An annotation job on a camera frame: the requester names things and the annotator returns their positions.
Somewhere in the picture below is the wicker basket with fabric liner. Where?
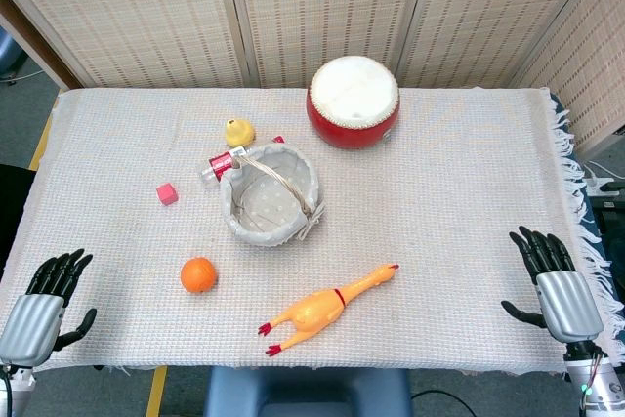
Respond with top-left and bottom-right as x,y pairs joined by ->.
218,142 -> 327,248

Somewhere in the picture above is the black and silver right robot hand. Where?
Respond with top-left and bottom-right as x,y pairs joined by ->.
501,225 -> 604,344

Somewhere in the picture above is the pink cube block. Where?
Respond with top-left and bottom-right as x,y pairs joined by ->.
155,182 -> 180,206

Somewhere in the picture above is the white woven fringed tablecloth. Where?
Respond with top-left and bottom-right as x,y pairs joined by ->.
0,86 -> 625,375

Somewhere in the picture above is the white power strip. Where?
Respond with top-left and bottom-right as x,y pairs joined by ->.
583,175 -> 625,197

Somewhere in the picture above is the blue office chair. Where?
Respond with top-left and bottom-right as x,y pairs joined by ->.
0,25 -> 25,82

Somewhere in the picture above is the clear bottle with red label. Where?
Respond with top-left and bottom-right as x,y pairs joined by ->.
198,135 -> 286,189

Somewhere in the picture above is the black floor cable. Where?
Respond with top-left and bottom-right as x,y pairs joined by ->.
409,389 -> 582,417

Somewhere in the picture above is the red drum with white skin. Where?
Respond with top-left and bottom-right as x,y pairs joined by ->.
306,56 -> 401,150

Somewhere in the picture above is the beige woven folding screen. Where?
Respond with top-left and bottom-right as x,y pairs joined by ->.
0,0 -> 625,145

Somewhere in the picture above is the yellow duck toy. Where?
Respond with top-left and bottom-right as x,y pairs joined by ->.
224,117 -> 257,148

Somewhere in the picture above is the yellow rubber chicken toy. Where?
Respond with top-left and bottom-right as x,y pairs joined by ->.
258,263 -> 400,357

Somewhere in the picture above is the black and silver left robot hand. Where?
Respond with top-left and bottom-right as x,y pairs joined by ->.
0,248 -> 98,368

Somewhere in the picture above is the orange fruit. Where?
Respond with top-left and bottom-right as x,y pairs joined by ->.
180,256 -> 218,294

